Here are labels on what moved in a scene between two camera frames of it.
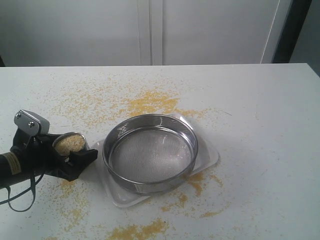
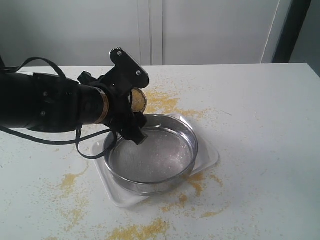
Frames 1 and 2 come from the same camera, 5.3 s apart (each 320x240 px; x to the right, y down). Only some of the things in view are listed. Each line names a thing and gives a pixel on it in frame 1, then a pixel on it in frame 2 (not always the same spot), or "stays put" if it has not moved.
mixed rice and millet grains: [68, 143] → [138, 100]
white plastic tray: [207, 156] stays put
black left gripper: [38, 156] → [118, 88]
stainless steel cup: [72, 141] → [139, 100]
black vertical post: [291, 31] stays put
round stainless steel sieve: [149, 154] stays put
